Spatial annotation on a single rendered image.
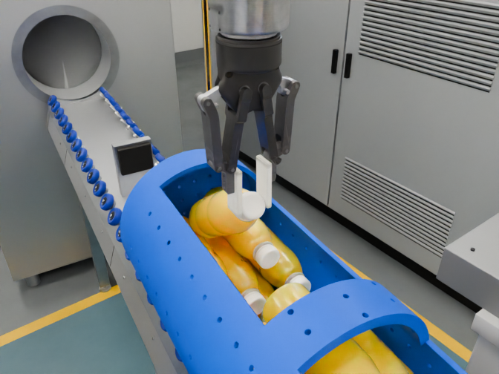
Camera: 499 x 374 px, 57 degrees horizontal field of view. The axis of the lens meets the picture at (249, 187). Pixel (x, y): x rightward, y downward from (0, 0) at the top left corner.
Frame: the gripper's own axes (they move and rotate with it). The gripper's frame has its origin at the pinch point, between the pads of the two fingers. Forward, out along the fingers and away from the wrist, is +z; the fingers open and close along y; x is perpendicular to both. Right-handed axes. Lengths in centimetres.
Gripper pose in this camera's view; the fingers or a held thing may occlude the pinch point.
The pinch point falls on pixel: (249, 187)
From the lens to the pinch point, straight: 61.5
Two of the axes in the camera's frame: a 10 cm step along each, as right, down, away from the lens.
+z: 0.0, 8.6, 5.2
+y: -8.7, 2.6, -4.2
